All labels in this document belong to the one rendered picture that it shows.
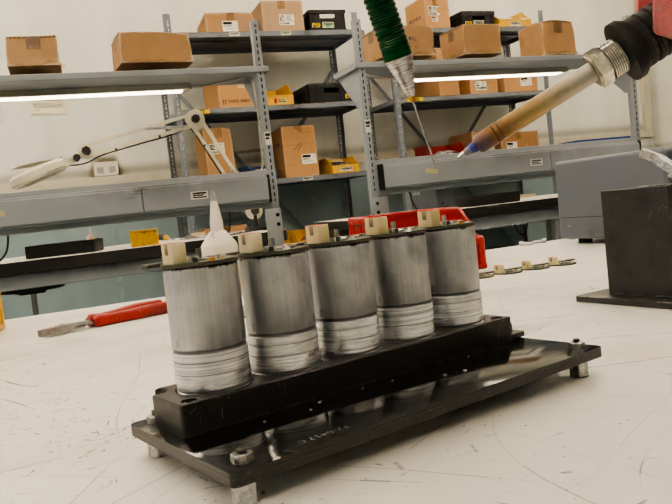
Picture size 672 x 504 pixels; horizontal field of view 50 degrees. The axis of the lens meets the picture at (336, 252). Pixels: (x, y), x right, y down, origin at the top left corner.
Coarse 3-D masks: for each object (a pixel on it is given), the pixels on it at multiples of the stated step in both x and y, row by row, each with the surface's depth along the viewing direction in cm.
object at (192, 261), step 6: (192, 258) 23; (198, 258) 23; (216, 258) 23; (222, 258) 23; (228, 258) 23; (234, 258) 23; (162, 264) 23; (180, 264) 22; (186, 264) 22; (192, 264) 22; (198, 264) 22; (204, 264) 22; (210, 264) 22
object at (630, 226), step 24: (624, 192) 42; (648, 192) 40; (624, 216) 42; (648, 216) 40; (624, 240) 42; (648, 240) 41; (624, 264) 42; (648, 264) 41; (624, 288) 42; (648, 288) 41
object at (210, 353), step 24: (216, 264) 23; (168, 288) 23; (192, 288) 22; (216, 288) 23; (240, 288) 24; (168, 312) 23; (192, 312) 22; (216, 312) 23; (240, 312) 23; (192, 336) 22; (216, 336) 23; (240, 336) 23; (192, 360) 23; (216, 360) 23; (240, 360) 23; (192, 384) 23; (216, 384) 23; (240, 384) 23
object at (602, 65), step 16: (592, 48) 28; (608, 48) 28; (592, 64) 28; (608, 64) 27; (624, 64) 27; (560, 80) 28; (576, 80) 28; (592, 80) 28; (608, 80) 28; (544, 96) 28; (560, 96) 28; (512, 112) 29; (528, 112) 28; (544, 112) 28; (496, 128) 29; (512, 128) 29; (480, 144) 29; (496, 144) 29
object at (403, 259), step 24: (384, 240) 27; (408, 240) 27; (384, 264) 27; (408, 264) 27; (384, 288) 28; (408, 288) 27; (384, 312) 28; (408, 312) 27; (432, 312) 28; (384, 336) 28; (408, 336) 28
